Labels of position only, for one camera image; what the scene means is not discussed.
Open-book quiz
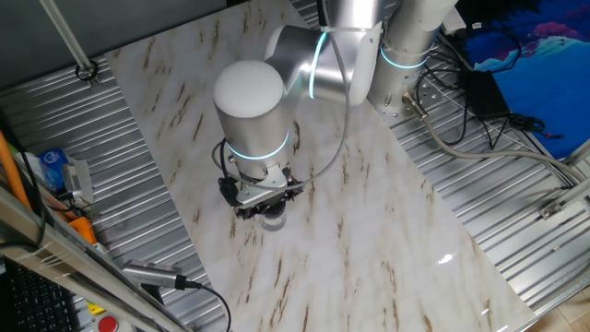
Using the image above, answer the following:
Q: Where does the thick grey cable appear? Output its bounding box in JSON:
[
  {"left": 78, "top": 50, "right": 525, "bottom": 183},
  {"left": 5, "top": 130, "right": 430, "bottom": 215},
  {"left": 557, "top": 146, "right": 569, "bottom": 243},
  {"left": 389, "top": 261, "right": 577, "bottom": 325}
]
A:
[{"left": 401, "top": 90, "right": 590, "bottom": 185}]

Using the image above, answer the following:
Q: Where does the blue printed poster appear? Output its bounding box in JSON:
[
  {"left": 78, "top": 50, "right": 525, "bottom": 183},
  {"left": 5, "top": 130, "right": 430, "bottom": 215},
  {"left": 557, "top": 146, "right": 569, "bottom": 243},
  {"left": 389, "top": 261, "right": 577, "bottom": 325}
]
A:
[{"left": 463, "top": 0, "right": 590, "bottom": 160}]

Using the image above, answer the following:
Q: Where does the orange hose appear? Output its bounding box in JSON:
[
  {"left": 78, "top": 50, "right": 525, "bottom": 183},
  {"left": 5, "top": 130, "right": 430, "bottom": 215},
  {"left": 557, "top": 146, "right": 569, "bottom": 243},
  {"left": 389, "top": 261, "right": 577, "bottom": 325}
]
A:
[{"left": 0, "top": 130, "right": 33, "bottom": 211}]

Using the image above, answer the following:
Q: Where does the orange button box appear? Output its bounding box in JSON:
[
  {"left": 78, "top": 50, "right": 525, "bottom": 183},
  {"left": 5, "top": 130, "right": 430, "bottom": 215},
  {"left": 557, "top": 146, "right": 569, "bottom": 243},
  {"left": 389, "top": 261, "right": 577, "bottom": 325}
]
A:
[{"left": 67, "top": 215, "right": 99, "bottom": 245}]

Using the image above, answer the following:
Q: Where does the red button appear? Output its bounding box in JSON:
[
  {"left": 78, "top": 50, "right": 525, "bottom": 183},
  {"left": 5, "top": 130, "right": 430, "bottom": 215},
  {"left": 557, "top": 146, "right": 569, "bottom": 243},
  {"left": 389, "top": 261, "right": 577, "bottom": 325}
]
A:
[{"left": 94, "top": 314, "right": 135, "bottom": 332}]

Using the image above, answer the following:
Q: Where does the black keyboard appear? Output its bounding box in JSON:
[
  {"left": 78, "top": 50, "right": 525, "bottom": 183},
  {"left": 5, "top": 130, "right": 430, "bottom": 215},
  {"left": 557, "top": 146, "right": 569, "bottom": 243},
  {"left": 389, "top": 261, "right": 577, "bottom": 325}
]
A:
[{"left": 0, "top": 257, "right": 84, "bottom": 332}]

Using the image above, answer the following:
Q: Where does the aluminium frame post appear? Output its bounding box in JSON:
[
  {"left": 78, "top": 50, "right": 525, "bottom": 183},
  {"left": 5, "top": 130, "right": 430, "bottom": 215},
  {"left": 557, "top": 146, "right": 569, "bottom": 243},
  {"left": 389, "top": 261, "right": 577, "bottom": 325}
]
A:
[{"left": 39, "top": 0, "right": 102, "bottom": 89}]

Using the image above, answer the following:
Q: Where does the black cable with plug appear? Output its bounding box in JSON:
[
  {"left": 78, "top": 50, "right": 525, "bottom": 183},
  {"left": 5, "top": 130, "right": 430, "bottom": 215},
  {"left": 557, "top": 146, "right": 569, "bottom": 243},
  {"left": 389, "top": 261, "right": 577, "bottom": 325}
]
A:
[{"left": 506, "top": 113, "right": 564, "bottom": 139}]

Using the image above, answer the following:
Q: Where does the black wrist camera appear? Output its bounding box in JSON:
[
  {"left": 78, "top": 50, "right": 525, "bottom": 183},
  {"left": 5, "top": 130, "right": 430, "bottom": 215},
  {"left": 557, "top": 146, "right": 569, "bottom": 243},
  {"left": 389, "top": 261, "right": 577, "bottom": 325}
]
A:
[{"left": 218, "top": 177, "right": 241, "bottom": 208}]

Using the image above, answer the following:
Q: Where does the black power adapter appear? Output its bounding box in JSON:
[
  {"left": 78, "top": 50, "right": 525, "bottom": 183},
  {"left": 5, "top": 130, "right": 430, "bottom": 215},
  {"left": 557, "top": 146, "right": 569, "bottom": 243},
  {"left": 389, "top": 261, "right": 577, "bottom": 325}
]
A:
[{"left": 463, "top": 68, "right": 513, "bottom": 121}]

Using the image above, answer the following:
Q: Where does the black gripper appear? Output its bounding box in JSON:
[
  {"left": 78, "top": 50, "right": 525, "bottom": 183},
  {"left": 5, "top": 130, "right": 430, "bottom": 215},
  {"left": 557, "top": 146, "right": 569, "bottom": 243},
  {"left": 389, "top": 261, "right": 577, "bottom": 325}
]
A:
[{"left": 233, "top": 168, "right": 307, "bottom": 221}]

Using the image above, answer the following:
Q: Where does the grey finned metal device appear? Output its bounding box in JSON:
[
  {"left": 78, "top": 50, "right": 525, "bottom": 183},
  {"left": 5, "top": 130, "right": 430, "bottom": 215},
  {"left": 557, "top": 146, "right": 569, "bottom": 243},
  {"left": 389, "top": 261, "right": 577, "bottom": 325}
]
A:
[{"left": 61, "top": 156, "right": 96, "bottom": 207}]

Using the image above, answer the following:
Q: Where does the clear glass jar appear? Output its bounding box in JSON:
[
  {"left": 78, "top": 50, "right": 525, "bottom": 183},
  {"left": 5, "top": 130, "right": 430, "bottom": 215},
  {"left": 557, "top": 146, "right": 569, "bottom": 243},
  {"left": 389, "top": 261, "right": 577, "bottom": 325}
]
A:
[{"left": 258, "top": 215, "right": 287, "bottom": 231}]

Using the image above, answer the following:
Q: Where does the black hanging cable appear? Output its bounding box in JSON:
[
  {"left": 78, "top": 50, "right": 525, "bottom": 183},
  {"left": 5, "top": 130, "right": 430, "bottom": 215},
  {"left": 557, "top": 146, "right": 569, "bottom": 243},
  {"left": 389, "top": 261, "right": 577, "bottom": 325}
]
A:
[{"left": 0, "top": 110, "right": 47, "bottom": 241}]

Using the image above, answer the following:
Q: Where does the black base cable bundle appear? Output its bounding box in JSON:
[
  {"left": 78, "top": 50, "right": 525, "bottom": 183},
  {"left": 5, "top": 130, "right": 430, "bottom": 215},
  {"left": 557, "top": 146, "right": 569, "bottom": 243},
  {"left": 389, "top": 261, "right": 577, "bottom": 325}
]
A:
[{"left": 414, "top": 59, "right": 471, "bottom": 148}]

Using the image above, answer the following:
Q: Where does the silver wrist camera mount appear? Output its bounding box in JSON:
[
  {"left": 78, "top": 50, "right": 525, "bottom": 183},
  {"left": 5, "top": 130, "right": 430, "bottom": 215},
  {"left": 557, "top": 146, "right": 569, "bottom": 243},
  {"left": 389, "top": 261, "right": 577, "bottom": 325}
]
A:
[{"left": 234, "top": 166, "right": 289, "bottom": 208}]

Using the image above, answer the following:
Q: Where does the thin black cable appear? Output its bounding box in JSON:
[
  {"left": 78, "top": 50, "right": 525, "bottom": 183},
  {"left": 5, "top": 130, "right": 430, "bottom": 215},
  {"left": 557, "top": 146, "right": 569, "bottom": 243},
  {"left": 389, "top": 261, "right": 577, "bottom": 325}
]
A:
[{"left": 468, "top": 21, "right": 525, "bottom": 71}]

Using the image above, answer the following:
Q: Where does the aluminium frame beam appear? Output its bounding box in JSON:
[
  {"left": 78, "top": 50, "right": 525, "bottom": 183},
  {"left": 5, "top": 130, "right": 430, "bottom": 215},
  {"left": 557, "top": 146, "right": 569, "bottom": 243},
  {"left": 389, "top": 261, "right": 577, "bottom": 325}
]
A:
[{"left": 0, "top": 184, "right": 195, "bottom": 332}]

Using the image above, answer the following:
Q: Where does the aluminium frame rail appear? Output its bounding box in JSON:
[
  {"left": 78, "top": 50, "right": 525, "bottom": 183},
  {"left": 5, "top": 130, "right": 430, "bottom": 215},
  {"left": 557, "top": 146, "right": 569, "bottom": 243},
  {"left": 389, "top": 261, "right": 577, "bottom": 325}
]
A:
[{"left": 537, "top": 137, "right": 590, "bottom": 220}]

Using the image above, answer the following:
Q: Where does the black ring on post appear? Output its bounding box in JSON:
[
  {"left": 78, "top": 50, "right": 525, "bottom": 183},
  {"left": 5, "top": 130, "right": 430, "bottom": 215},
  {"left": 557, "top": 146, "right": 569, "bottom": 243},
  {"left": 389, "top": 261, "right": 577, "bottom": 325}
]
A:
[{"left": 75, "top": 58, "right": 100, "bottom": 83}]

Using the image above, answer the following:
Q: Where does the silver finned camera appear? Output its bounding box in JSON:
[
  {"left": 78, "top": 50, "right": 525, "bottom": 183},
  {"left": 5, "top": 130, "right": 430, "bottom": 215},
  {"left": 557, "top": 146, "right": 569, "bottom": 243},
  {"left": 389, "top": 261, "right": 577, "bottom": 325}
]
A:
[{"left": 121, "top": 258, "right": 188, "bottom": 291}]

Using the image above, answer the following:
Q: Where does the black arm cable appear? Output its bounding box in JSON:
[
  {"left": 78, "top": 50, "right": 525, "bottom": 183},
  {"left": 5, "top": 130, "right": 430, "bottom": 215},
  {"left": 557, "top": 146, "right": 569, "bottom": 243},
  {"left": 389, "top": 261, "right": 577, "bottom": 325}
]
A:
[{"left": 218, "top": 137, "right": 234, "bottom": 184}]

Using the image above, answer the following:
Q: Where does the white power strip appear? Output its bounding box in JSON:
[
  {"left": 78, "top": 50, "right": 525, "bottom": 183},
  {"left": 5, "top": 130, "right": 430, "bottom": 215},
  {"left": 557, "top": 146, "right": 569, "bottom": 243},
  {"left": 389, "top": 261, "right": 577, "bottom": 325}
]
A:
[{"left": 441, "top": 7, "right": 467, "bottom": 38}]

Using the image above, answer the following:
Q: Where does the black camera cable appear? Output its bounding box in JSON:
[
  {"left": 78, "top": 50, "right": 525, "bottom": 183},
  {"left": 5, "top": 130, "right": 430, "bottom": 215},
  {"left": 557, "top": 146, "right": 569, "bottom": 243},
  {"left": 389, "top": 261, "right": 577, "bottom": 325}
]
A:
[{"left": 182, "top": 276, "right": 233, "bottom": 332}]

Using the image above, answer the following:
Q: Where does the metal corner bracket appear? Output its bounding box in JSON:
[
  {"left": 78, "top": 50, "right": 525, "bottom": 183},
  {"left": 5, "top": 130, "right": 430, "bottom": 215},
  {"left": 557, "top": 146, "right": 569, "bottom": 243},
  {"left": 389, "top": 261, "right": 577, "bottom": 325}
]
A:
[{"left": 537, "top": 199, "right": 567, "bottom": 221}]

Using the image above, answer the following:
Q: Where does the blue white tissue packet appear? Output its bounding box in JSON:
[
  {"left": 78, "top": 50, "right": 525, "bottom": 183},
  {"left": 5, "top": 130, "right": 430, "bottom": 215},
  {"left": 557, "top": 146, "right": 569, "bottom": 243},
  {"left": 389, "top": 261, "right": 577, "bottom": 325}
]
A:
[{"left": 13, "top": 148, "right": 70, "bottom": 193}]

